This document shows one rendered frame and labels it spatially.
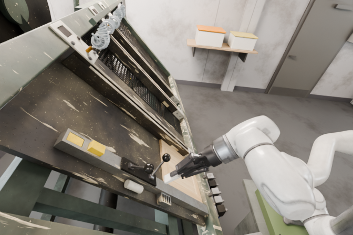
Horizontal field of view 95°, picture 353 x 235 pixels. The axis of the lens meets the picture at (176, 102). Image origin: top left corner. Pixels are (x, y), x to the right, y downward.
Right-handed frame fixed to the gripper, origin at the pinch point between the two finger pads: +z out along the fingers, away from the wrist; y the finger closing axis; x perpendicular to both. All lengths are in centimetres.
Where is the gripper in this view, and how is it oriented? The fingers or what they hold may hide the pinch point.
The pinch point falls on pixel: (172, 176)
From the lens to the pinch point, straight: 69.4
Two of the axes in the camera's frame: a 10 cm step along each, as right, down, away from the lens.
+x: -1.6, -5.9, 7.9
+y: 5.5, 6.1, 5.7
